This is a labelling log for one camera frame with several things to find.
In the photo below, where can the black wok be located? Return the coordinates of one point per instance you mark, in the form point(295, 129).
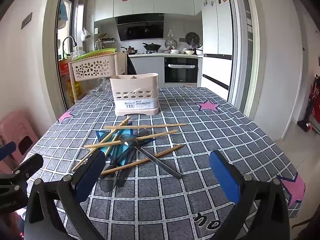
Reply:
point(152, 46)

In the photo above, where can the black round fan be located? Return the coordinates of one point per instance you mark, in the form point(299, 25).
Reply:
point(192, 38)

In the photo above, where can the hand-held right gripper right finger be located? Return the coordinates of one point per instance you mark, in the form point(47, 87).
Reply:
point(225, 177)

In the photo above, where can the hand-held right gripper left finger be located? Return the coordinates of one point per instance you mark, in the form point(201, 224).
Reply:
point(91, 176)

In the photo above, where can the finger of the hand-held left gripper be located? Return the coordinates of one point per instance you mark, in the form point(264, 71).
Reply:
point(8, 148)
point(27, 165)

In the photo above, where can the metal dish rack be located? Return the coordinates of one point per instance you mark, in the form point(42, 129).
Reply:
point(105, 41)

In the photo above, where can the white upper cabinets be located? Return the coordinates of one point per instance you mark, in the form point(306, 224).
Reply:
point(140, 2)

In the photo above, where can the black range hood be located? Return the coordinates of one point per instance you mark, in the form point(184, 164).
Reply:
point(140, 27)

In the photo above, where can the small metal fan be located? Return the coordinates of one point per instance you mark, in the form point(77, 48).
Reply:
point(170, 43)

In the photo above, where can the black plastic spoon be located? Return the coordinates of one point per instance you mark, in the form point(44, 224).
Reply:
point(108, 183)
point(123, 177)

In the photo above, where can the white bowl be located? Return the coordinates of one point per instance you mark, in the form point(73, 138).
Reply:
point(189, 52)

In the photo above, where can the clear plastic wrapper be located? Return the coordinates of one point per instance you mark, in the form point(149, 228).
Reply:
point(102, 87)

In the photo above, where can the white refrigerator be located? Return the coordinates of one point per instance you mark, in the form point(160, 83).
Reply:
point(215, 30)

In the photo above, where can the green plastic tray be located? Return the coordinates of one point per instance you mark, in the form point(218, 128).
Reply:
point(100, 53)

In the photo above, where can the dark cloth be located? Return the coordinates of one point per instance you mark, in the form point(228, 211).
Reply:
point(130, 67)

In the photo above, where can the beige plastic storage cart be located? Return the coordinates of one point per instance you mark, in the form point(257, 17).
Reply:
point(92, 67)

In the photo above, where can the steel cooking pot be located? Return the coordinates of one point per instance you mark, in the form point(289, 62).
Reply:
point(130, 50)

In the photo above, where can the pink plastic stool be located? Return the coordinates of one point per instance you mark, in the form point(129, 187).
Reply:
point(15, 127)

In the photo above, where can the hanging white plastic bag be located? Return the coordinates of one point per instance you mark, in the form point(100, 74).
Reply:
point(85, 33)

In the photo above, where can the bamboo chopstick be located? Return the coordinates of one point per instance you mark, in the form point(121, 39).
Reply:
point(165, 132)
point(114, 142)
point(162, 153)
point(82, 161)
point(150, 126)

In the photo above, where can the grey wall switch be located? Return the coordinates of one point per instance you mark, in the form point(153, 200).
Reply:
point(26, 20)

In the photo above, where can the grey checked tablecloth with stars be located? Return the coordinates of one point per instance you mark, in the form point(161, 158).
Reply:
point(200, 155)

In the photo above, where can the black built-in oven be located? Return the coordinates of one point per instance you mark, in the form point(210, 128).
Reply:
point(180, 73)

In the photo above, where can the yellow snack bag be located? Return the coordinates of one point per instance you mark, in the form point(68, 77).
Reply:
point(75, 88)

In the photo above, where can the curved kitchen faucet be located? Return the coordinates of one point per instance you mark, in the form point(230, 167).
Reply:
point(68, 38)

